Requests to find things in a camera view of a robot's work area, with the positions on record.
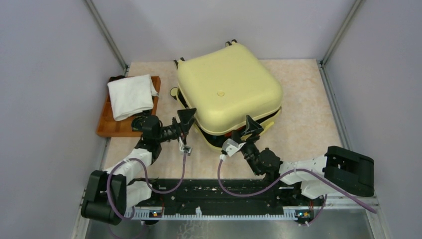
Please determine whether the yellow hard-shell suitcase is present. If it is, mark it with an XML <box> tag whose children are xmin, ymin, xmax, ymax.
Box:
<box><xmin>172</xmin><ymin>39</ymin><xmax>283</xmax><ymax>150</ymax></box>

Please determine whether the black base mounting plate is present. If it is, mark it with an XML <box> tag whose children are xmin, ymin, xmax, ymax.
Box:
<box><xmin>124</xmin><ymin>179</ymin><xmax>326</xmax><ymax>225</ymax></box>

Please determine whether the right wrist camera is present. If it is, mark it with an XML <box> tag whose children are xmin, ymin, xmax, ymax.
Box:
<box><xmin>219</xmin><ymin>139</ymin><xmax>245</xmax><ymax>160</ymax></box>

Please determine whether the brown wooden tray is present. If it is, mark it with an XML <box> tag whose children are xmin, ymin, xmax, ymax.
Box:
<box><xmin>96</xmin><ymin>95</ymin><xmax>159</xmax><ymax>137</ymax></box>

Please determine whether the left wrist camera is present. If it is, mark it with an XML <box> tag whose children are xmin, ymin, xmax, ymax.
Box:
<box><xmin>179</xmin><ymin>140</ymin><xmax>192</xmax><ymax>156</ymax></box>

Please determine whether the right corner aluminium post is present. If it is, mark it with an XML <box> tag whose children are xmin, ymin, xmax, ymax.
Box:
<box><xmin>319</xmin><ymin>0</ymin><xmax>366</xmax><ymax>68</ymax></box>

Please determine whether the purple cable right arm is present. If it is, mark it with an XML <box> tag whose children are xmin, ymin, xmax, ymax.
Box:
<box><xmin>216</xmin><ymin>158</ymin><xmax>377</xmax><ymax>228</ymax></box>

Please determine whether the corner aluminium post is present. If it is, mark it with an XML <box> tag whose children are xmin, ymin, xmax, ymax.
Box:
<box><xmin>319</xmin><ymin>0</ymin><xmax>366</xmax><ymax>68</ymax></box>
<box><xmin>83</xmin><ymin>0</ymin><xmax>129</xmax><ymax>74</ymax></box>

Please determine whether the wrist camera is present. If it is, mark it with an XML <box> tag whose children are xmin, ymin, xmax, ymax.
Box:
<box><xmin>219</xmin><ymin>139</ymin><xmax>245</xmax><ymax>160</ymax></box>
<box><xmin>179</xmin><ymin>140</ymin><xmax>192</xmax><ymax>156</ymax></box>

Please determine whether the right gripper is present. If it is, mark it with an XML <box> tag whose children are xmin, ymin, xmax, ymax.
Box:
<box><xmin>231</xmin><ymin>114</ymin><xmax>264</xmax><ymax>175</ymax></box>

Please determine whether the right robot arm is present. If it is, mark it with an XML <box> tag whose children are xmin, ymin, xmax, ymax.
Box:
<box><xmin>222</xmin><ymin>115</ymin><xmax>375</xmax><ymax>205</ymax></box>

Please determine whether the dark round patterned item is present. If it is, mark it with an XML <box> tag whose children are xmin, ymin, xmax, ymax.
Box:
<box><xmin>131</xmin><ymin>112</ymin><xmax>152</xmax><ymax>131</ymax></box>

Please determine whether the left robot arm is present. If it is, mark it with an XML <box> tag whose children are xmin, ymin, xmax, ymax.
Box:
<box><xmin>81</xmin><ymin>108</ymin><xmax>197</xmax><ymax>225</ymax></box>

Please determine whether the left corner aluminium post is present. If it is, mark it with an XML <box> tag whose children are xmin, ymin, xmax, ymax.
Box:
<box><xmin>83</xmin><ymin>0</ymin><xmax>129</xmax><ymax>74</ymax></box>

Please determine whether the aluminium rail frame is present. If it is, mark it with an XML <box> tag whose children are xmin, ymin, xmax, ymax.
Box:
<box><xmin>81</xmin><ymin>59</ymin><xmax>379</xmax><ymax>227</ymax></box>

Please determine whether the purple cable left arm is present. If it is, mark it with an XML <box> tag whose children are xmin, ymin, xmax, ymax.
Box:
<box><xmin>106</xmin><ymin>153</ymin><xmax>188</xmax><ymax>239</ymax></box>

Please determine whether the white folded cloth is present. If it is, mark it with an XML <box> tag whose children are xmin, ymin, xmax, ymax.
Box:
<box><xmin>107</xmin><ymin>74</ymin><xmax>158</xmax><ymax>121</ymax></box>

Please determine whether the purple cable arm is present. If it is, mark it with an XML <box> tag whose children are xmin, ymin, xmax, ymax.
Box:
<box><xmin>106</xmin><ymin>153</ymin><xmax>188</xmax><ymax>239</ymax></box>
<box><xmin>216</xmin><ymin>158</ymin><xmax>377</xmax><ymax>228</ymax></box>

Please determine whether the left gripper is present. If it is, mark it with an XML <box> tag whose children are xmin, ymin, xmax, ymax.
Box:
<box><xmin>155</xmin><ymin>108</ymin><xmax>197</xmax><ymax>145</ymax></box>

